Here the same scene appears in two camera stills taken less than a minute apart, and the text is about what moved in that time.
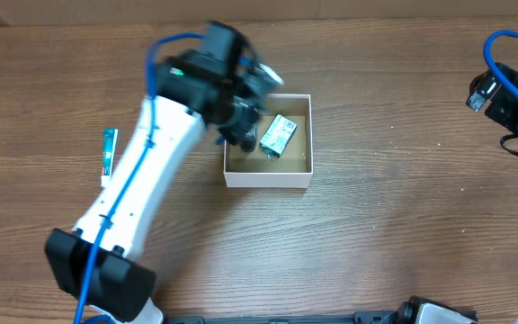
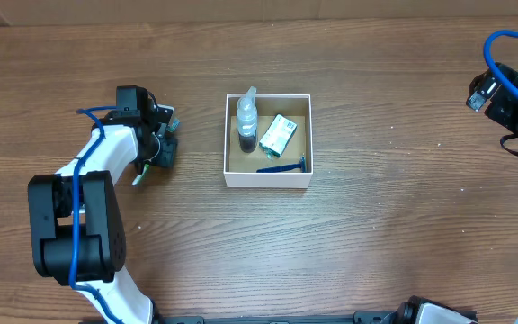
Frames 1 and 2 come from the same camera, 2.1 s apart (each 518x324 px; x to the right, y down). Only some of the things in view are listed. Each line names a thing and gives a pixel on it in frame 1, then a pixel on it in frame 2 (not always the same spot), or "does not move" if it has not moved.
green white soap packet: (277, 136) does not move
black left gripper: (241, 112) to (169, 157)
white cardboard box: (294, 168) does not move
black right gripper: (489, 91) does not move
